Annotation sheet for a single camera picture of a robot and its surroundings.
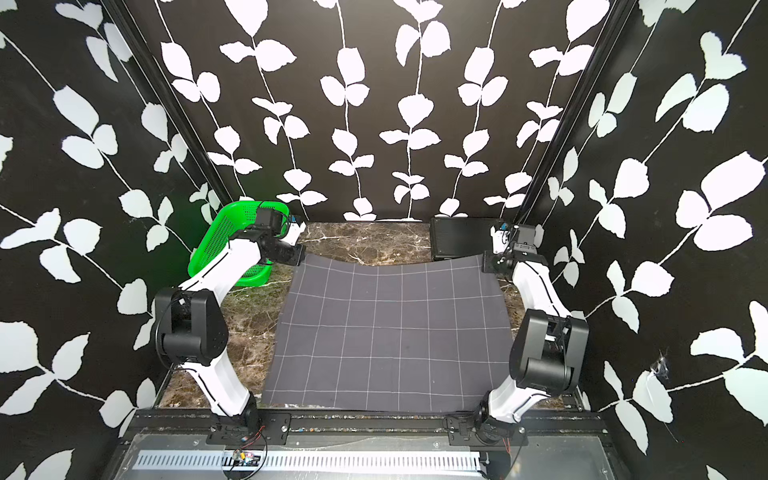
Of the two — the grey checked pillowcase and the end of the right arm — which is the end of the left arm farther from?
the end of the right arm

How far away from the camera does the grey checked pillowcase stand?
81 cm

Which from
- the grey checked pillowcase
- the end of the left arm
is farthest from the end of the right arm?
the end of the left arm
